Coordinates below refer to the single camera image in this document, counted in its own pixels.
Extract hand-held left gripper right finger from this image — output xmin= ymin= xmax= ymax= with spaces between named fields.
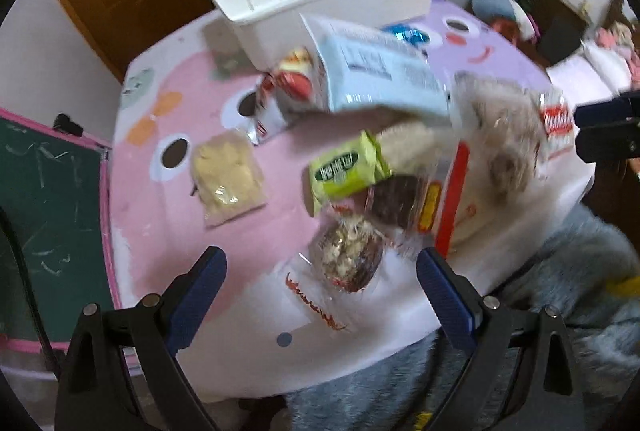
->
xmin=416 ymin=247 xmax=586 ymax=431

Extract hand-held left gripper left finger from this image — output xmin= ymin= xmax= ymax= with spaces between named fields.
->
xmin=54 ymin=246 xmax=228 ymax=431

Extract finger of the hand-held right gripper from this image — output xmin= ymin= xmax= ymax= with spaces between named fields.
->
xmin=576 ymin=120 xmax=640 ymax=162
xmin=574 ymin=93 xmax=640 ymax=128

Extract red label white snack bag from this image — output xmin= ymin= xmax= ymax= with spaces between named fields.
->
xmin=536 ymin=91 xmax=578 ymax=164

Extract orange label brown cake packet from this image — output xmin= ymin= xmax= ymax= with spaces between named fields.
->
xmin=365 ymin=173 xmax=446 ymax=236

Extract large clear bread bag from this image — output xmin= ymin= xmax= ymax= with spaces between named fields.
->
xmin=435 ymin=71 xmax=551 ymax=257

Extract chocolate nut cookie packet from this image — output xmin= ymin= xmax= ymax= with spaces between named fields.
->
xmin=285 ymin=211 xmax=401 ymax=334

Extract pale yellow cracker packet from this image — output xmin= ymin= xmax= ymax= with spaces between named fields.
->
xmin=192 ymin=131 xmax=268 ymax=228

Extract green snack packet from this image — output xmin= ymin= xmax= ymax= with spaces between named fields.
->
xmin=307 ymin=131 xmax=393 ymax=218

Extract light blue snack packet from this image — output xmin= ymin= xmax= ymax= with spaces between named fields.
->
xmin=300 ymin=13 xmax=453 ymax=118

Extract white plastic bin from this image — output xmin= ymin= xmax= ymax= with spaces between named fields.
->
xmin=205 ymin=0 xmax=441 ymax=72

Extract white bedding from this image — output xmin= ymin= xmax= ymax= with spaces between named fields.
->
xmin=547 ymin=41 xmax=640 ymax=108

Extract grey fuzzy garment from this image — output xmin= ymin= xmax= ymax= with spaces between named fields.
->
xmin=285 ymin=201 xmax=640 ymax=431

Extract pink stool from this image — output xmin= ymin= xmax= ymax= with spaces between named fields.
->
xmin=490 ymin=17 xmax=523 ymax=42

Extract blue cushion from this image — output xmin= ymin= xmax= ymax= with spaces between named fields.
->
xmin=470 ymin=0 xmax=528 ymax=28

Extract black clip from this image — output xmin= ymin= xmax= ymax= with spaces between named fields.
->
xmin=54 ymin=113 xmax=83 ymax=138

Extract blue foil snack packet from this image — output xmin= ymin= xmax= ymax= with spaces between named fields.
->
xmin=382 ymin=23 xmax=432 ymax=48

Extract green chalkboard with pink frame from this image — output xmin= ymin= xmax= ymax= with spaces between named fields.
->
xmin=0 ymin=108 xmax=126 ymax=357

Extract black cable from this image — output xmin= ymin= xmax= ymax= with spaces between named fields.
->
xmin=0 ymin=206 xmax=57 ymax=377

